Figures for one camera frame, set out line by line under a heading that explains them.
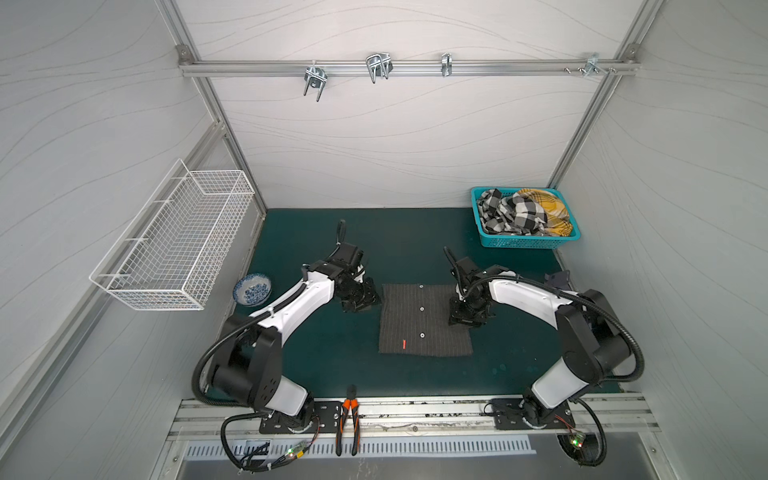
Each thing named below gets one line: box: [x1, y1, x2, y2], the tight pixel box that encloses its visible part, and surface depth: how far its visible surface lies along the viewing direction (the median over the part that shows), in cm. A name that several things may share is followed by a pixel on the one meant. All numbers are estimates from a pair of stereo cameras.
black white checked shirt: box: [478, 188, 548, 235], surface depth 106 cm
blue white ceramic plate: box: [232, 273, 272, 307], surface depth 97 cm
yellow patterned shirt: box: [517, 188, 573, 237], surface depth 106 cm
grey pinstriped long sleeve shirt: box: [379, 284, 473, 357], surface depth 88 cm
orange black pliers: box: [335, 384, 360, 457], surface depth 74 cm
